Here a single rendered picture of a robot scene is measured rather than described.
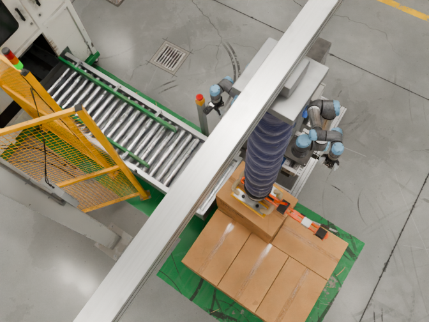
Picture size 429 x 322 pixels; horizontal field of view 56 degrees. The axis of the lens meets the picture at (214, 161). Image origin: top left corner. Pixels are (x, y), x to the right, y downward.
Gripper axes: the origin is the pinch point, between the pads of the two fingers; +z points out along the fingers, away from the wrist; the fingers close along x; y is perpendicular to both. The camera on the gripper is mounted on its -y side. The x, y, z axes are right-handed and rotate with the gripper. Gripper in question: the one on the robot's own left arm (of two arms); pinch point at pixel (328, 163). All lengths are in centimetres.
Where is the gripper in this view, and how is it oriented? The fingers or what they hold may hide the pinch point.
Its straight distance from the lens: 311.1
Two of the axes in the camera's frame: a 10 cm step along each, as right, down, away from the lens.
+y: -5.2, 8.1, -2.7
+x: 8.5, 4.8, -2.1
